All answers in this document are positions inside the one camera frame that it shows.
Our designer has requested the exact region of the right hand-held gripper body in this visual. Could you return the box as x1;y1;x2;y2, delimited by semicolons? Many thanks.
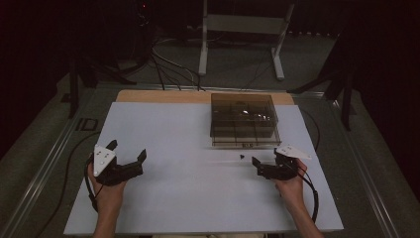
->
258;144;312;181

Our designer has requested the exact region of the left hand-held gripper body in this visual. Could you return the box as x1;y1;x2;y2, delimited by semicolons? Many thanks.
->
92;144;145;187

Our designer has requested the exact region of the transparent bottom drawer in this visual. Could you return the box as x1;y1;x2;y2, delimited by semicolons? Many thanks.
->
210;122;282;148

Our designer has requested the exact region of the smoked transparent drawer box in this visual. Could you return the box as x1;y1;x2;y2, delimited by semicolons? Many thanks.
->
209;92;279;139

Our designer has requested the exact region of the person's right hand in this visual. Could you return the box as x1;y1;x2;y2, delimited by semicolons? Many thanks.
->
272;158;309;208

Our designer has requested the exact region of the person's left hand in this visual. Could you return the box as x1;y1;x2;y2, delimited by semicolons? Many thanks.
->
86;162;129;214

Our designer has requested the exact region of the black floor plate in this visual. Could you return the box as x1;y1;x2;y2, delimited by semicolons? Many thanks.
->
74;117;100;133

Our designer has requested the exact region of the white board sheet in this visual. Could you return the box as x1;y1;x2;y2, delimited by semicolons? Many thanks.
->
62;101;345;236

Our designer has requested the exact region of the black tripod stand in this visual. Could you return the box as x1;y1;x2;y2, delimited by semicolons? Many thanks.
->
66;54;139;120
286;31;359;132

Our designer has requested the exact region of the dark equipment rack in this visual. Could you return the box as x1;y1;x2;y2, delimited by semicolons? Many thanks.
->
131;0;157;64

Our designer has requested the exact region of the white metal stand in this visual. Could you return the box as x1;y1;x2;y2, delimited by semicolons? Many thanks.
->
197;0;296;81

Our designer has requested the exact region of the left hand-held gripper cable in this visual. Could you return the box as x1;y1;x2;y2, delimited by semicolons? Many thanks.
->
84;154;101;213

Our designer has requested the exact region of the hand-held gripper cable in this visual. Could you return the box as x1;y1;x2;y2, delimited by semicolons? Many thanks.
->
84;154;101;213
296;166;320;224

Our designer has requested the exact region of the long black floor cable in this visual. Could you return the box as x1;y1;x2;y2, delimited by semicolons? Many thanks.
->
34;131;102;238

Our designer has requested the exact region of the right hand-held gripper cable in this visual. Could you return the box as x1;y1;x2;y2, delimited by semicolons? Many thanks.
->
296;166;320;224

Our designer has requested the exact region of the thin black floor cable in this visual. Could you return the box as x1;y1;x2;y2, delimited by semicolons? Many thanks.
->
298;107;322;153

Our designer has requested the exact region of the aluminium floor rail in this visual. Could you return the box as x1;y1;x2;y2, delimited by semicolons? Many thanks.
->
331;98;402;238
0;113;87;238
98;82;327;97

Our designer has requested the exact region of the bundle of floor cables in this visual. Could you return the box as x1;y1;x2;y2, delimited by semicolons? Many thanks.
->
150;37;206;92

